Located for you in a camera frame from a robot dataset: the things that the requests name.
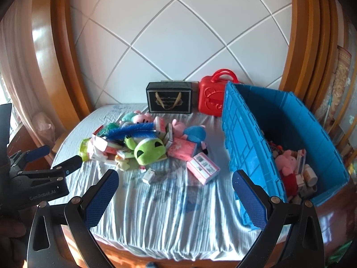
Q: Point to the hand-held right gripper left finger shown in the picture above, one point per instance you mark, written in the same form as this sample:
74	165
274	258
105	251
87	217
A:
97	201

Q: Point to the sheer pinkish curtain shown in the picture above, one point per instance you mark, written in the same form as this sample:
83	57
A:
19	75

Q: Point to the green plastic item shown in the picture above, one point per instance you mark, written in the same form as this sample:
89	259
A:
341	252

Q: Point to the white plastic bottle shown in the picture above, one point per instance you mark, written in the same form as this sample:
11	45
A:
310	174

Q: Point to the pink plush toy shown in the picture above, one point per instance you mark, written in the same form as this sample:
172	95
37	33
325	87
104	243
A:
143	118

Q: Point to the pig plush blue body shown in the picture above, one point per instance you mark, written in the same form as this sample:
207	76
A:
193	134

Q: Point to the white quilted headboard panel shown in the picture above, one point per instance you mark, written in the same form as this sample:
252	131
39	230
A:
181	33

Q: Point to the green wet wipe pack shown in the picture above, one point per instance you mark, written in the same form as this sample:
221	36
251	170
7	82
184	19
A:
84	150

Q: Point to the black gift box gold ribbon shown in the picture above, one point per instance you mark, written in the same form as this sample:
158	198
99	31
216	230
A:
170	99

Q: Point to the wooden headboard frame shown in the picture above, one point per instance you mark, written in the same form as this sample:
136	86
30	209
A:
60	61

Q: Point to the pink and white small box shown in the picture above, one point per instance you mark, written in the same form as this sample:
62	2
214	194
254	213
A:
160	124

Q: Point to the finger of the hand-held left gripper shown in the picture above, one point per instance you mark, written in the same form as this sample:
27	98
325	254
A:
39	152
71	164

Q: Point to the green frog plush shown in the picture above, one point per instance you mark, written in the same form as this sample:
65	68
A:
149	152

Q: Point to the blue plastic crate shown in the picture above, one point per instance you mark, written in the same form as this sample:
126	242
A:
245	134

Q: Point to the green crinkled snack bag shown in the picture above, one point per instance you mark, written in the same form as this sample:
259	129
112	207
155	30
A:
111	128

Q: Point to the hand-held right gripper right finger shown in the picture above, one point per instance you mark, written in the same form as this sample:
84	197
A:
251	201

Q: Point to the pink box with barcode label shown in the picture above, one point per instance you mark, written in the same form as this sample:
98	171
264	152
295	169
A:
203	169

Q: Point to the pig plush red dress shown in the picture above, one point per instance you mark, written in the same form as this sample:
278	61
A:
287	164

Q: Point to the white box brown edge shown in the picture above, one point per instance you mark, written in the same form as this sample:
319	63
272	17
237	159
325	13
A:
169	136

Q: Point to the red and white medicine box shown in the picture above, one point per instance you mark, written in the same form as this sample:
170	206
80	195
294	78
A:
98	131

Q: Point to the teal plush toy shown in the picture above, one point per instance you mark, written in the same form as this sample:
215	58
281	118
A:
128	117

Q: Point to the pink floral tissue pack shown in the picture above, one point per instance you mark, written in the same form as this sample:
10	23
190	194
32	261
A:
181	148

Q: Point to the patterned wall hanging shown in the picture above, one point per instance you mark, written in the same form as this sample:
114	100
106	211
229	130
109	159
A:
339	83

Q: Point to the white box red green stripe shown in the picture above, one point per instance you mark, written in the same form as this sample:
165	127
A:
113	147

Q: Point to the cream plush toy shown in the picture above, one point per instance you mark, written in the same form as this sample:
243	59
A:
123	164

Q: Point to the red toy suitcase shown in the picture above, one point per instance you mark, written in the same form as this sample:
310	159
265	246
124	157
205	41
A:
212	97

